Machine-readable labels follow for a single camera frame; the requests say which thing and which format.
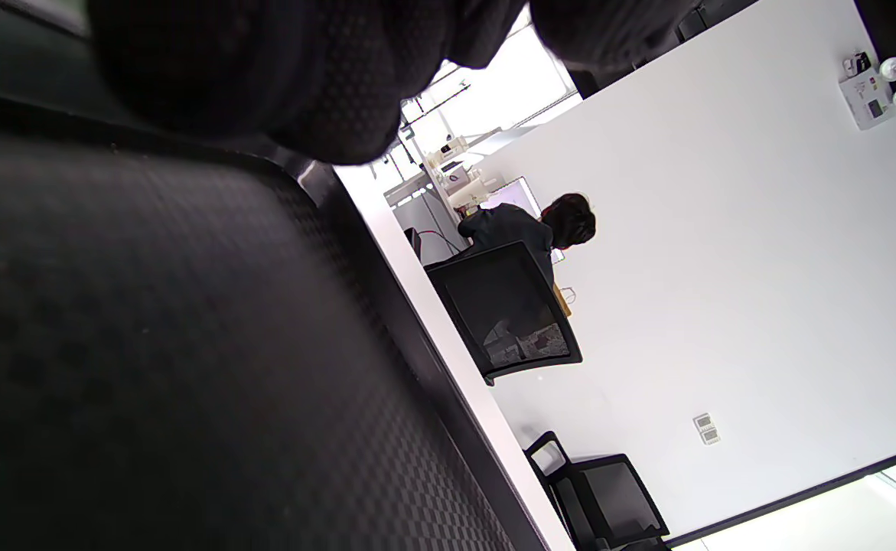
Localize black plastic tray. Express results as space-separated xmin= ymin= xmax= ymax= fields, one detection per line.
xmin=0 ymin=0 xmax=552 ymax=551

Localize white wall switch panel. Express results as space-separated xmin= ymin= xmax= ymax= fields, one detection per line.
xmin=692 ymin=412 xmax=722 ymax=447

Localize black mesh office chair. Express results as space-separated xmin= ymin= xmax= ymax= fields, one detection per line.
xmin=406 ymin=228 xmax=584 ymax=386

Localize white lab machine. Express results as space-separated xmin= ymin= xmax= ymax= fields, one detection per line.
xmin=423 ymin=136 xmax=498 ymax=209

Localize black office chair chrome base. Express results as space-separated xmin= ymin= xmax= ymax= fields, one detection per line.
xmin=524 ymin=431 xmax=672 ymax=551

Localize person's left hand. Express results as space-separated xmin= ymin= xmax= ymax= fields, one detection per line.
xmin=86 ymin=0 xmax=705 ymax=167

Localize white emergency wall light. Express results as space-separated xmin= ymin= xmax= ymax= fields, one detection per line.
xmin=839 ymin=51 xmax=896 ymax=131

